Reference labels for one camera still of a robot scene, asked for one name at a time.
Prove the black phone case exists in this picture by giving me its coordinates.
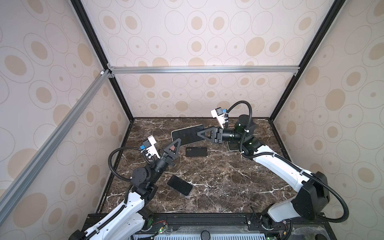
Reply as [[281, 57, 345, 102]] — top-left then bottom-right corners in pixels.
[[186, 147, 208, 158]]

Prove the blue smartphone black screen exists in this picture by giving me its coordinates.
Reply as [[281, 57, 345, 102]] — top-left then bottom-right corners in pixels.
[[227, 142, 239, 152]]

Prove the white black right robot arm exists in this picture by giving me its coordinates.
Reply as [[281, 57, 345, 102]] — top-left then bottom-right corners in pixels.
[[197, 114, 330, 229]]

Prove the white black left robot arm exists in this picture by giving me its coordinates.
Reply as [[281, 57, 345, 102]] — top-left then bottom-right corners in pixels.
[[69, 136, 182, 240]]

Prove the dark blue smartphone left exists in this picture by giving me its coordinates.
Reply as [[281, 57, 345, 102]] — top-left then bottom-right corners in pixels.
[[167, 175, 193, 196]]

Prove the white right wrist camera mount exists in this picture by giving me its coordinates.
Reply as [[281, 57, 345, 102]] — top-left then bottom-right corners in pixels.
[[211, 108, 228, 129]]

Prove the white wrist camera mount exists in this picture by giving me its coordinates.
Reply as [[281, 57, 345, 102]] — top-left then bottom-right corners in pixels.
[[140, 135, 160, 159], [211, 108, 228, 129]]

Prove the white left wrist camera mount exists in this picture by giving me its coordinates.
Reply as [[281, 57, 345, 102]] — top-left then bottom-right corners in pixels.
[[140, 135, 160, 159]]

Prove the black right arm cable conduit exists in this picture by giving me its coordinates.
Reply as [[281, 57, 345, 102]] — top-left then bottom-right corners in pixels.
[[225, 100, 350, 224]]

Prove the silver aluminium rail back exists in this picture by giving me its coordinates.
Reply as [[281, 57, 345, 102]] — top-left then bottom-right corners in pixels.
[[110, 65, 300, 75]]

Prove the silver aluminium rail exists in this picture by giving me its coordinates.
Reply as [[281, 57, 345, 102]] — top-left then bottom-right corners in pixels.
[[110, 65, 300, 75], [1, 69, 112, 224]]

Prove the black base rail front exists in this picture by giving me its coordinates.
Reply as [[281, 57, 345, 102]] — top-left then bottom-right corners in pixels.
[[80, 212, 337, 240]]

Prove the silver aluminium rail left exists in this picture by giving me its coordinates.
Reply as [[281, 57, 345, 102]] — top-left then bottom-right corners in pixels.
[[1, 69, 112, 224]]

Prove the black corner frame post left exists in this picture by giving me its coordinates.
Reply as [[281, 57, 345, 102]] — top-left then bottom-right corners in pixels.
[[70, 0, 135, 122]]

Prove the black corner frame post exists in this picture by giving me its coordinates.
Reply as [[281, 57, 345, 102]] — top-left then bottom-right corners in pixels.
[[269, 0, 347, 123], [70, 0, 135, 122]]

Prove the black corner frame post right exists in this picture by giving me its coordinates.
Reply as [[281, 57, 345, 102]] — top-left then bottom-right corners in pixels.
[[269, 0, 347, 123]]

